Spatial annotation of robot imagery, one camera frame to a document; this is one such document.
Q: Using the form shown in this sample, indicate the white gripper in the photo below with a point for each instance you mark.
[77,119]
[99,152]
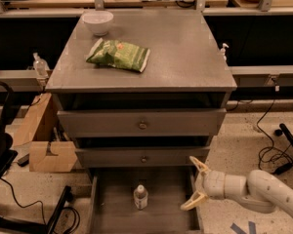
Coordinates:
[215,184]

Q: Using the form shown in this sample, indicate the clear plastic water bottle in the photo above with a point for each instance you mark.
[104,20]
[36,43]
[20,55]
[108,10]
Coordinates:
[140,197]

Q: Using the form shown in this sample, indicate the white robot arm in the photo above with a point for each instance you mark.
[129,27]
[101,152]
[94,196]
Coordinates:
[258,192]

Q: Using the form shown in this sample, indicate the grey middle drawer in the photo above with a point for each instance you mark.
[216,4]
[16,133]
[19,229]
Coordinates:
[139,157]

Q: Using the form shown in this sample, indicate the grey open bottom drawer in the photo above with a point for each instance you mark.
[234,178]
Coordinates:
[113,210]

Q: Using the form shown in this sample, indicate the grey drawer cabinet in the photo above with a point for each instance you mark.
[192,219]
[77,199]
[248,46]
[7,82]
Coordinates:
[185,70]

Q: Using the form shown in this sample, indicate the grey top drawer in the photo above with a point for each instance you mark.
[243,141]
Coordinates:
[142,122]

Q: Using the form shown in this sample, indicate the right sanitizer pump bottle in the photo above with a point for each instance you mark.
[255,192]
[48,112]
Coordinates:
[223,50]

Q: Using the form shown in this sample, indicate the sanitizer pump bottle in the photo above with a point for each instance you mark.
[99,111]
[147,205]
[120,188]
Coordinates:
[40,65]
[223,50]

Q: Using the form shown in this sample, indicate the left sanitizer pump bottle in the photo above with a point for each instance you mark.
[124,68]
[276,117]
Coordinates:
[40,65]

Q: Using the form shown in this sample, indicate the black power adapter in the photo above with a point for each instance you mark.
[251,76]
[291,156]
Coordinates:
[282,169]

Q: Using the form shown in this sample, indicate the black stand leg right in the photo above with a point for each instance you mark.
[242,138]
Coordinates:
[283,130]

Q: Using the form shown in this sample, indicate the brown cardboard box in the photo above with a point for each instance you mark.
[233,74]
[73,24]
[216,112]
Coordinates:
[37,130]

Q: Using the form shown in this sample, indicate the green chip bag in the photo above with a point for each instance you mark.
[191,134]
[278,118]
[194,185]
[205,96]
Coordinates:
[119,54]

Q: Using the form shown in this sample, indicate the white ceramic bowl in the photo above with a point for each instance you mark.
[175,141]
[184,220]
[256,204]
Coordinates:
[98,22]

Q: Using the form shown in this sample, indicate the black chair frame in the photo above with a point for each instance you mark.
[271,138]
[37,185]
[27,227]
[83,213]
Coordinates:
[7,156]

